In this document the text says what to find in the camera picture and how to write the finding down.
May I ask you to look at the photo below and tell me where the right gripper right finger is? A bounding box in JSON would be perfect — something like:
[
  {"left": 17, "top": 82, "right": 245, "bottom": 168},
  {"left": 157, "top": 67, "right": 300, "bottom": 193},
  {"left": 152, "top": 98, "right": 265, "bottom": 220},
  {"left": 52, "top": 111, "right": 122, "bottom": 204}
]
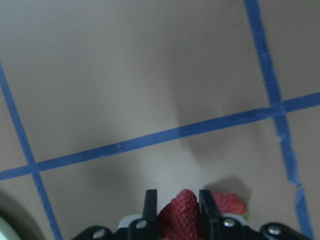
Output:
[{"left": 199, "top": 189, "right": 222, "bottom": 240}]

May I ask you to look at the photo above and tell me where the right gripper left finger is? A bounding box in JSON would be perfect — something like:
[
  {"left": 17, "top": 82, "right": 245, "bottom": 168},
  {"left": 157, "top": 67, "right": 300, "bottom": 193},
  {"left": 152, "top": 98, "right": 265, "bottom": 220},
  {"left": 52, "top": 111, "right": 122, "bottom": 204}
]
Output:
[{"left": 142, "top": 189, "right": 158, "bottom": 240}]

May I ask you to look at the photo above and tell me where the red strawberry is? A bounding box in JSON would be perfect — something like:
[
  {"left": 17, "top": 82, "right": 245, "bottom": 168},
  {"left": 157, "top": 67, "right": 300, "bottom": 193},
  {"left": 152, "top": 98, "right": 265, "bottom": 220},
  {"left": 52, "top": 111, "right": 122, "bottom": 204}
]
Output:
[
  {"left": 211, "top": 191, "right": 249, "bottom": 220},
  {"left": 158, "top": 189, "right": 201, "bottom": 240}
]

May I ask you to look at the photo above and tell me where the light green plate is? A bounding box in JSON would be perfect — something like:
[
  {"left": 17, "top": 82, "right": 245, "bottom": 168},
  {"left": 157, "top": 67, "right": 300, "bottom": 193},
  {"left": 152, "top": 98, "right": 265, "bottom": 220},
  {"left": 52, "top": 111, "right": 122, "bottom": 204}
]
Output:
[{"left": 0, "top": 218, "right": 16, "bottom": 240}]

